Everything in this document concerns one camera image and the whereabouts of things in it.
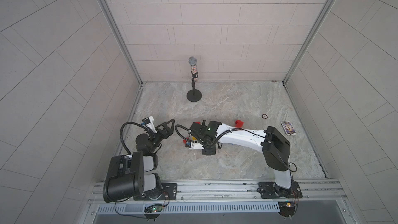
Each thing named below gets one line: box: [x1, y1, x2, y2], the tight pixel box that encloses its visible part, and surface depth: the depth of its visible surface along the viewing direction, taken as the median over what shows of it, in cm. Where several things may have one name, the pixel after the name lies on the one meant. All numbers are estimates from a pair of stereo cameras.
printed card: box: [280, 120, 297, 136], surface depth 93 cm
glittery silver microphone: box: [188, 56, 197, 75], surface depth 88 cm
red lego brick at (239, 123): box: [235, 119, 245, 129], surface depth 96 cm
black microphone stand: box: [186, 70, 203, 103], surface depth 110 cm
